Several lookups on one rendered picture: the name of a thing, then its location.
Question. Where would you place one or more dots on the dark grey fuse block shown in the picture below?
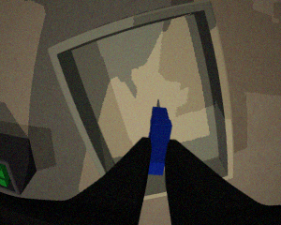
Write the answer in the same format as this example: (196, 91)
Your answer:
(16, 154)

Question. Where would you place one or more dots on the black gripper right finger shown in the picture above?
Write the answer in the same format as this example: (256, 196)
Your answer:
(199, 196)

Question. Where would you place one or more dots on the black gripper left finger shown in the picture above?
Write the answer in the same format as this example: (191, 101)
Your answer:
(114, 199)

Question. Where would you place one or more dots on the grey rectangular tray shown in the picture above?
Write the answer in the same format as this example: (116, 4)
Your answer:
(113, 75)

